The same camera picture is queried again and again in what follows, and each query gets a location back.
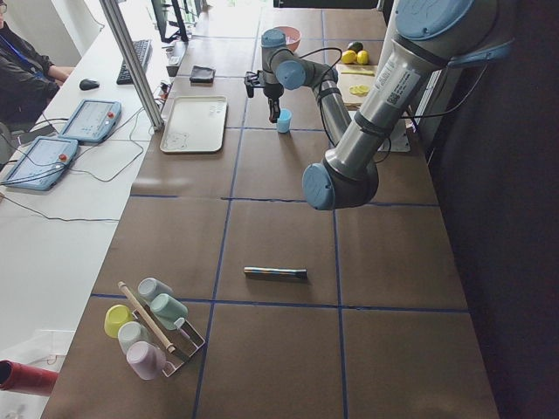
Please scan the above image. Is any wooden rack handle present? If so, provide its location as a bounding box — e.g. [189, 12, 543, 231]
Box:
[117, 281, 176, 354]

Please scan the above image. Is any black computer mouse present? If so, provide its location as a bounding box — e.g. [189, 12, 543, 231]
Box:
[79, 79, 100, 91]

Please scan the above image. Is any seated person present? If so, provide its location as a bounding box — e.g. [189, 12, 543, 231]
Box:
[1, 19, 73, 131]

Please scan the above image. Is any metal cup rack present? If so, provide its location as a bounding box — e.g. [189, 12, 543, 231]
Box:
[132, 308, 205, 378]

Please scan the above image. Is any yellow plastic knife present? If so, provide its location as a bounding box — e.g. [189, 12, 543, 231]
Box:
[340, 70, 376, 76]

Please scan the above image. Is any near blue teach pendant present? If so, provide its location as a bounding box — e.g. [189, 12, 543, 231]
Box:
[1, 136, 79, 191]

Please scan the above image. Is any green cup on rack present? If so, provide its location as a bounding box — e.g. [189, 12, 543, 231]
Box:
[149, 292, 188, 330]

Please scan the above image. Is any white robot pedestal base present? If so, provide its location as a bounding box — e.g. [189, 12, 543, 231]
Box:
[377, 118, 411, 153]

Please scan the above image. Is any red cylinder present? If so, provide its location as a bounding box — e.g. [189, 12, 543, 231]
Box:
[1, 360, 59, 396]

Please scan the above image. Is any yellow lemon upper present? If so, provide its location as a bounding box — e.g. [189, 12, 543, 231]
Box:
[341, 50, 357, 65]

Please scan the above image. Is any cream bear serving tray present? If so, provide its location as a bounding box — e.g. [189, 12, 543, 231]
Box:
[160, 95, 227, 154]

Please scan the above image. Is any yellow lemon lower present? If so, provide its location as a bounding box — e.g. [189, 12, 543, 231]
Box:
[355, 50, 369, 65]

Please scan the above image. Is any green avocado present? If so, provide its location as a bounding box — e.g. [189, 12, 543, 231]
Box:
[347, 41, 363, 53]

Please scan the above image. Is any aluminium frame post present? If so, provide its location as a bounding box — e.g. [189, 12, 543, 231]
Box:
[100, 0, 164, 132]

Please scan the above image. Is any blue teach pendant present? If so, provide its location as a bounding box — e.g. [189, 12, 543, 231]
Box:
[1, 136, 79, 191]
[59, 100, 121, 143]

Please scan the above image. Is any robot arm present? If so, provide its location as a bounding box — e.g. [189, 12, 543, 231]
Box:
[245, 1, 517, 210]

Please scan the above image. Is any yellow lemon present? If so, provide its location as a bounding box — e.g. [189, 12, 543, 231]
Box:
[355, 50, 369, 65]
[341, 50, 357, 65]

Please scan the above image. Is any lemon slices stack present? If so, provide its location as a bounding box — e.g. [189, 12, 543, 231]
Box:
[349, 85, 369, 97]

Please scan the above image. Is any white cup on rack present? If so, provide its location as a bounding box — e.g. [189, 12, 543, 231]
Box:
[117, 321, 151, 354]

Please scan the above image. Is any far blue teach pendant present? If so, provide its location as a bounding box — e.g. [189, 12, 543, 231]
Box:
[59, 100, 121, 143]

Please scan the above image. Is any black keyboard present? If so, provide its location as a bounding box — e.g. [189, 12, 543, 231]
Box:
[115, 38, 154, 86]

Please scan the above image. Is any yellow cup on rack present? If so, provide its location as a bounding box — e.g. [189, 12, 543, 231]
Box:
[104, 304, 134, 339]

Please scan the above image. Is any light blue plastic cup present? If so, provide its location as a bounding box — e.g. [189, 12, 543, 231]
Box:
[276, 108, 293, 134]

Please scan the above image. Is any pink bowl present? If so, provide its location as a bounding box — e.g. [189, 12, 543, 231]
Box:
[273, 26, 301, 52]

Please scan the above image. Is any pink cup on rack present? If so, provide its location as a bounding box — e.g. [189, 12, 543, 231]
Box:
[126, 341, 167, 381]

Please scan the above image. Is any grey folded cloth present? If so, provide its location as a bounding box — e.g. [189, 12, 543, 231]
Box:
[190, 65, 216, 85]

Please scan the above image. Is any grey cup on rack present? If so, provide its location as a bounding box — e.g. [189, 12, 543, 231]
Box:
[137, 277, 174, 304]

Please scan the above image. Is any bamboo cutting board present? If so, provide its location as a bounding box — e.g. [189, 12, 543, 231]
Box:
[336, 64, 377, 109]

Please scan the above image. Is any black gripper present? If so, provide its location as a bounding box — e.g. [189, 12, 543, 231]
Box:
[264, 83, 284, 123]

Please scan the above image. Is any black monitor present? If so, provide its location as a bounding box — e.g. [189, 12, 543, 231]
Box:
[151, 0, 189, 44]

